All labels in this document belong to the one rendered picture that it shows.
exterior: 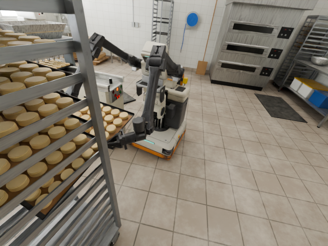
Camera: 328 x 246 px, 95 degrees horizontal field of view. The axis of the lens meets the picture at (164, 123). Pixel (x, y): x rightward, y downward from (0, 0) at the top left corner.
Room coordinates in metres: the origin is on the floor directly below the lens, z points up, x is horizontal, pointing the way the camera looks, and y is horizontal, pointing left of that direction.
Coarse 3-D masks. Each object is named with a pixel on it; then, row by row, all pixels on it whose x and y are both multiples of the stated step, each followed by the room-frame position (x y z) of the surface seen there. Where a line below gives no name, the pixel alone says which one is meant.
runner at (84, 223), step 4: (104, 196) 0.45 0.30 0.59; (108, 196) 0.45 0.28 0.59; (100, 200) 0.43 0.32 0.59; (104, 200) 0.43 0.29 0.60; (100, 204) 0.40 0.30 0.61; (96, 208) 0.37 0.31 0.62; (92, 212) 0.36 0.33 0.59; (96, 212) 0.36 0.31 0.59; (88, 216) 0.34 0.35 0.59; (92, 216) 0.34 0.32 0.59; (84, 220) 0.32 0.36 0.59; (88, 220) 0.31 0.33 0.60; (84, 224) 0.29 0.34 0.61; (80, 228) 0.27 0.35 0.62; (76, 232) 0.26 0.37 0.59; (80, 232) 0.26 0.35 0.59; (72, 236) 0.24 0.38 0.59; (76, 236) 0.24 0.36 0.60; (68, 240) 0.23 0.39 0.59; (72, 240) 0.23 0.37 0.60; (64, 244) 0.21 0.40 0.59; (68, 244) 0.21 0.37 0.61
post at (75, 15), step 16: (64, 0) 0.46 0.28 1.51; (80, 0) 0.47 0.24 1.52; (80, 16) 0.46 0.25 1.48; (80, 32) 0.45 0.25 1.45; (80, 48) 0.45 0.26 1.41; (80, 64) 0.45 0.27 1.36; (96, 96) 0.46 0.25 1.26; (96, 112) 0.45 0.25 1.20; (96, 128) 0.45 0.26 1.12; (112, 176) 0.47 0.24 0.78; (112, 192) 0.45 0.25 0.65; (112, 208) 0.45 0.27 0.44
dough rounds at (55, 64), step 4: (40, 60) 1.80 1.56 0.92; (52, 60) 1.85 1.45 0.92; (44, 64) 1.68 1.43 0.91; (48, 64) 1.68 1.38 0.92; (52, 64) 1.70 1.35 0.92; (56, 64) 1.75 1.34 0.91; (60, 64) 1.73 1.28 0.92; (64, 64) 1.74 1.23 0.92; (68, 64) 1.78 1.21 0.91; (56, 68) 1.61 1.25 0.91
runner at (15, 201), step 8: (88, 144) 0.42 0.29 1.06; (80, 152) 0.38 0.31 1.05; (64, 160) 0.33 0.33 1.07; (72, 160) 0.35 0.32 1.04; (56, 168) 0.29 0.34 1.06; (48, 176) 0.27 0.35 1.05; (32, 184) 0.23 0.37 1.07; (40, 184) 0.24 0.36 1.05; (24, 192) 0.21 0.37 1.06; (32, 192) 0.22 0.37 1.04; (16, 200) 0.19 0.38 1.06; (0, 208) 0.16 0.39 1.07; (8, 208) 0.17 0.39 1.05; (0, 216) 0.15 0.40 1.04
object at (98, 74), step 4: (64, 68) 1.78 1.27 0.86; (68, 68) 1.77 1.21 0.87; (72, 68) 1.75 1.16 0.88; (76, 68) 1.74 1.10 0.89; (96, 72) 1.68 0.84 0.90; (100, 72) 1.68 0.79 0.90; (96, 76) 1.69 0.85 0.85; (100, 76) 1.67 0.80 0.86; (104, 76) 1.66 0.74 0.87; (108, 76) 1.65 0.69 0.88; (112, 76) 1.64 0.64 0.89; (116, 76) 1.63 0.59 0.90; (120, 76) 1.64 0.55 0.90; (112, 80) 1.64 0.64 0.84; (116, 80) 1.63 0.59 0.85; (120, 80) 1.62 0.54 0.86
